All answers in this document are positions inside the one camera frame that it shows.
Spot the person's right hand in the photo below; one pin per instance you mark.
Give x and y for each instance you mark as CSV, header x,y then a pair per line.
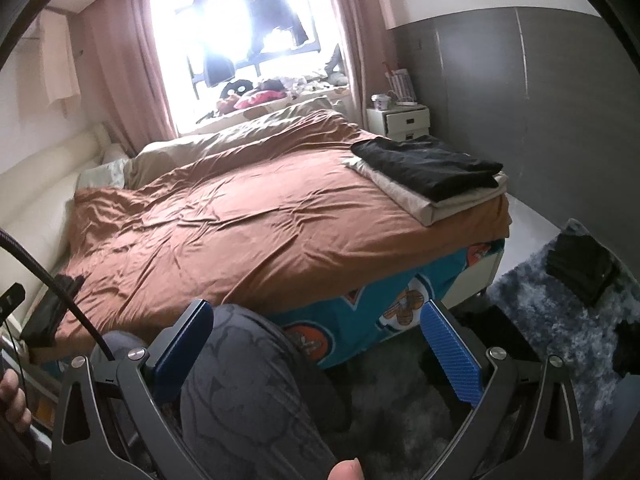
x,y
346,471

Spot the white padded headboard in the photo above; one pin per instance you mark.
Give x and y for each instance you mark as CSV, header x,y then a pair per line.
x,y
35,195

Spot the red plush toy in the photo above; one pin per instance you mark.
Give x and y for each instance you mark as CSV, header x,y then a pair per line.
x,y
260,99

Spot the black and white plush toy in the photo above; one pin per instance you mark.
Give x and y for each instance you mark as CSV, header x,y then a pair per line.
x,y
236,88

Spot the hanging beige cloth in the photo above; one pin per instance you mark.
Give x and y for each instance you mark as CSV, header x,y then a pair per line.
x,y
60,65

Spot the person's leg in patterned pants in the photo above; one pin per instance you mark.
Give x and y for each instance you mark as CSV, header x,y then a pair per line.
x,y
240,385

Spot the striped holder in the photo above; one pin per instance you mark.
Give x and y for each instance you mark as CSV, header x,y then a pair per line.
x,y
402,85

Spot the teal printed bed sheet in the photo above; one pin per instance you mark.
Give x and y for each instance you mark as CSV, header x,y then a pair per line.
x,y
380,305

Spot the beige duvet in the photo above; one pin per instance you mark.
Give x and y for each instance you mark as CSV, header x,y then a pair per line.
x,y
200,147

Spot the bright window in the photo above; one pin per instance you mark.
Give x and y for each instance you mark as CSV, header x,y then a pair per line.
x,y
225,25

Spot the white cup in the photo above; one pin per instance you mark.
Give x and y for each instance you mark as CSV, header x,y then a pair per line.
x,y
381,102

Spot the person's left hand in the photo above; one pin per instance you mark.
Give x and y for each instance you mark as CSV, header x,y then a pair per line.
x,y
12,400

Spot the beige folded cloth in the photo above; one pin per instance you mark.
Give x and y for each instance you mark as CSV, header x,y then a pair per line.
x,y
425,207

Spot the grey plush toy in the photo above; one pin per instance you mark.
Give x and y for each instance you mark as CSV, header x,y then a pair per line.
x,y
336,67

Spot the white bed frame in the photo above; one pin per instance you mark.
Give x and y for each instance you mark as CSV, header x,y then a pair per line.
x,y
487,272

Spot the black cloth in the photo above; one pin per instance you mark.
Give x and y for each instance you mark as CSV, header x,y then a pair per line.
x,y
580,270

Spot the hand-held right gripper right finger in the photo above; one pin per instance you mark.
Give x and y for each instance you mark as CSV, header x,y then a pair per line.
x,y
452,350

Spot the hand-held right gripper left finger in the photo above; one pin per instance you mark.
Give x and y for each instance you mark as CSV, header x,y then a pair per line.
x,y
182,345

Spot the white pillow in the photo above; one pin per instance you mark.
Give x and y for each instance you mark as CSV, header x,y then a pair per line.
x,y
102,172

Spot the grey shaggy rug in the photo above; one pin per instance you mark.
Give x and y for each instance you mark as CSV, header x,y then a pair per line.
x,y
530,310

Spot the black garment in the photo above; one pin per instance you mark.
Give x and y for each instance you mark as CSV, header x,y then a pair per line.
x,y
430,165

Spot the brown blanket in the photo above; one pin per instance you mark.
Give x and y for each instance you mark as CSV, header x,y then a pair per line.
x,y
250,230

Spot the white nightstand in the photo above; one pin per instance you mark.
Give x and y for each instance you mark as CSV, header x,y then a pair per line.
x,y
400,122

